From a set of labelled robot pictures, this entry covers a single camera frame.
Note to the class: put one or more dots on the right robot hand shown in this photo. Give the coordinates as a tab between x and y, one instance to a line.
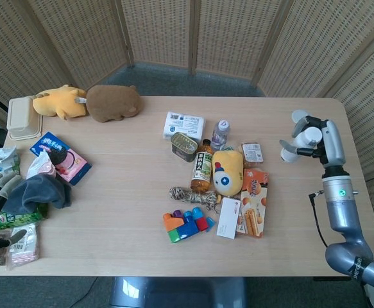
331	141

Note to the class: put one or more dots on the white plastic bottle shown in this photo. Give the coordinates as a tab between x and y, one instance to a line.
303	138

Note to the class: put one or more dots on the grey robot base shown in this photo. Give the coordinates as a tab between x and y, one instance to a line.
177	292

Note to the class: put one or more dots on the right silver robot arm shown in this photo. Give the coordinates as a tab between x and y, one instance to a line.
344	208

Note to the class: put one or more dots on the clear water bottle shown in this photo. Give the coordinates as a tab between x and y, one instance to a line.
220	133

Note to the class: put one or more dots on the amber tea bottle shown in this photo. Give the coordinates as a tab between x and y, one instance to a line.
202	170

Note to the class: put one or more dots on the white green snack bag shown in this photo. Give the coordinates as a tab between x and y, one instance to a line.
4	160

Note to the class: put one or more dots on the green snack packet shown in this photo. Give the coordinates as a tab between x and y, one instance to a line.
20	219

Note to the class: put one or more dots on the grey cloth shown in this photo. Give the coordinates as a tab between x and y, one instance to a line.
39	192

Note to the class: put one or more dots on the white pink soft packet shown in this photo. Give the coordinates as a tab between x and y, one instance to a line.
40	167

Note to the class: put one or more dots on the pink clear packet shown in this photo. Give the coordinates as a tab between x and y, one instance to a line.
24	250

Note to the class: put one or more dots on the beige lunch box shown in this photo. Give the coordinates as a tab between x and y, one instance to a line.
23	118

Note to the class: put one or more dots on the clear wrapped bread packet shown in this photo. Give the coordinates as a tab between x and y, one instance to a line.
252	152

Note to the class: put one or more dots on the blue pink cookie box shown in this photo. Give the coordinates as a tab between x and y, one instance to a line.
74	163

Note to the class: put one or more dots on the orange egg roll box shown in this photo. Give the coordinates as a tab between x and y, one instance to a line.
257	205

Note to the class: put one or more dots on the yellow plush toy with face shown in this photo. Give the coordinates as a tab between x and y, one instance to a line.
226	170

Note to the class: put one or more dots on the yellow plush dinosaur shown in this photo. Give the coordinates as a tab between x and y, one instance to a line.
58	102

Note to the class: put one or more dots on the white cardboard box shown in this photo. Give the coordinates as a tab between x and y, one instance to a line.
227	218

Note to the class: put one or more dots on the green luncheon meat can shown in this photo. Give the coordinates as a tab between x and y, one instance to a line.
183	146

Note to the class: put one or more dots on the brown plush capybara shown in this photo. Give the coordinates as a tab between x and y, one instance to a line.
113	104

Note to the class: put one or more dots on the white tissue pack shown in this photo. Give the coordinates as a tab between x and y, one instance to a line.
183	125

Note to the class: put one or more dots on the light blue toy block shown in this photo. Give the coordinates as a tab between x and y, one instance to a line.
196	212

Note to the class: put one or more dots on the red toy block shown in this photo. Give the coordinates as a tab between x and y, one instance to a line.
202	224

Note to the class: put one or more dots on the dark blue toy block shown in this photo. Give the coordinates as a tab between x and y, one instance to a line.
188	227

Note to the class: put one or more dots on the purple toy block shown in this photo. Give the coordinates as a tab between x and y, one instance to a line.
177	213

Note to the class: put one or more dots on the orange toy block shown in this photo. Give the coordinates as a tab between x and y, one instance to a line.
171	221

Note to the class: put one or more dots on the green toy block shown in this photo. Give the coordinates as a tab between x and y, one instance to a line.
174	235

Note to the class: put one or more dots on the wicker folding screen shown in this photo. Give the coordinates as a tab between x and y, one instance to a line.
161	32

